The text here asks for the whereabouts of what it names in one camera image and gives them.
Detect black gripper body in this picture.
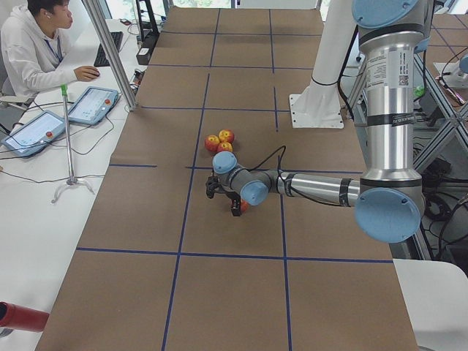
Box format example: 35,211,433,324
218,175,241,200

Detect lone red yellow apple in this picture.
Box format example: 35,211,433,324
240,200,249,214

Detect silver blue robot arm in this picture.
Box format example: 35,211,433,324
205,1,434,243

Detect red yellow apple front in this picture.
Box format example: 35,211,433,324
216,142,233,153

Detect red yellow apple side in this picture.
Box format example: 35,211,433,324
204,135,220,153

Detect red yellow apple rear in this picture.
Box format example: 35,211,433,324
218,129,235,143

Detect brown paper table mat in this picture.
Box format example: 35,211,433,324
37,8,417,350

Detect teach pendant far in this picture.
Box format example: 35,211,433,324
68,86,118,126

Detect teach pendant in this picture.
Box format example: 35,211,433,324
1,110,65,157
68,86,118,126

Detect black computer box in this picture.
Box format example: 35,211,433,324
136,31,159,66

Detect black keyboard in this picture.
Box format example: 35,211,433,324
93,31,124,68

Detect teach pendant near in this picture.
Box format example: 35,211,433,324
1,110,65,157

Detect person in white hoodie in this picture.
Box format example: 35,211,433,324
1,1,100,98

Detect red bottle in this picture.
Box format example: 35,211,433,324
1,301,50,332

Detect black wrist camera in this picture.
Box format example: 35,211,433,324
205,175,222,199

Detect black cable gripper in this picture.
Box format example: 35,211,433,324
248,145,288,180

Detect aluminium frame post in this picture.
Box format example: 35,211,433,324
83,0,137,111

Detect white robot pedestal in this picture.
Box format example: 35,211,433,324
290,0,356,129

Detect green handled reacher grabber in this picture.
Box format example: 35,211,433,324
51,84,95,204

